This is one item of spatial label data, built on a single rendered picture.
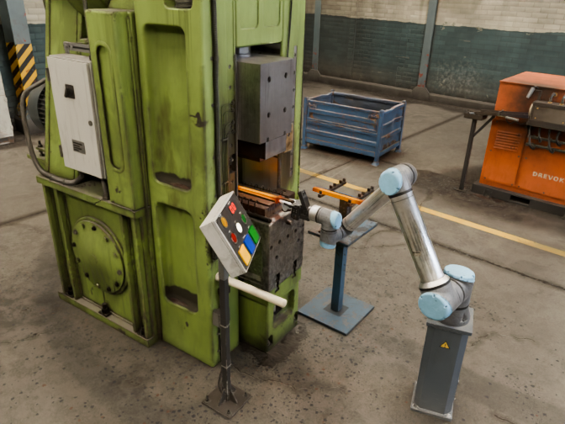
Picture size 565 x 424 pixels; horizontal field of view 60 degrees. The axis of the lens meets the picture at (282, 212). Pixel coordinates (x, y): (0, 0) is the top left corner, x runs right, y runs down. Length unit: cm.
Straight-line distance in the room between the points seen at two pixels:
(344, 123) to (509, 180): 215
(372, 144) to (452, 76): 420
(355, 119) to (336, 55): 525
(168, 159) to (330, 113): 419
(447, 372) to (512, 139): 350
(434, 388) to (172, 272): 161
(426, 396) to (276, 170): 154
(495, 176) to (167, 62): 424
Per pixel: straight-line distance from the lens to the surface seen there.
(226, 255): 217
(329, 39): 1174
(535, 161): 581
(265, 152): 260
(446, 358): 275
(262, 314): 305
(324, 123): 675
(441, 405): 296
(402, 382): 315
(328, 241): 267
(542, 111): 554
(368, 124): 644
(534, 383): 344
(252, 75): 249
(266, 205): 277
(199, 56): 236
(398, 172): 230
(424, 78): 1057
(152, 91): 266
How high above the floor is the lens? 213
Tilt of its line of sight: 25 degrees down
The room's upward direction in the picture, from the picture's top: 2 degrees clockwise
